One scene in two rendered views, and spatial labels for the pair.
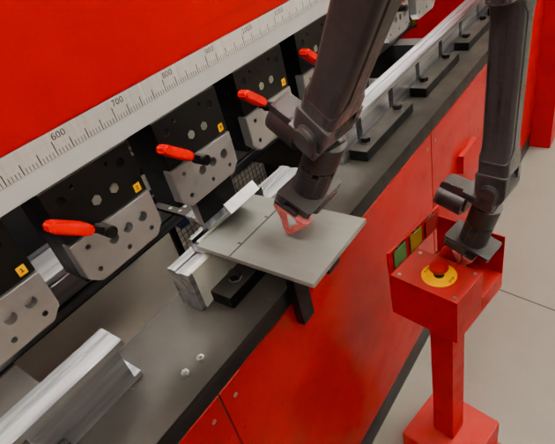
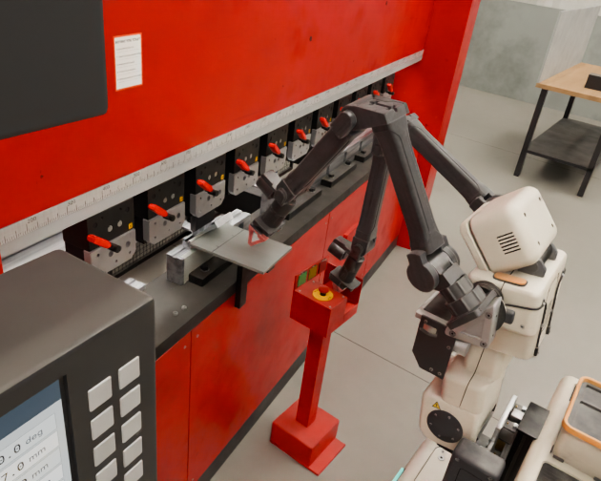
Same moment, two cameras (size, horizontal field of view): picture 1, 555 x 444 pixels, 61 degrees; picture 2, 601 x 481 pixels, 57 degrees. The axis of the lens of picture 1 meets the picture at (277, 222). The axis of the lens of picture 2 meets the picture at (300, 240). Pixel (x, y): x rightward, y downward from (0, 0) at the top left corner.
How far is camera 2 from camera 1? 0.91 m
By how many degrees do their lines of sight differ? 19
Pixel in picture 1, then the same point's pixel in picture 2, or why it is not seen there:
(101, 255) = (157, 230)
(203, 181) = (206, 205)
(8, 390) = not seen: hidden behind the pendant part
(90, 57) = (185, 129)
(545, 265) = (389, 331)
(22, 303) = (125, 242)
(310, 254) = (260, 258)
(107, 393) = not seen: hidden behind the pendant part
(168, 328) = (158, 291)
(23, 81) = (161, 135)
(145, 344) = not seen: hidden behind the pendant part
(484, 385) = (333, 404)
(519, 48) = (383, 177)
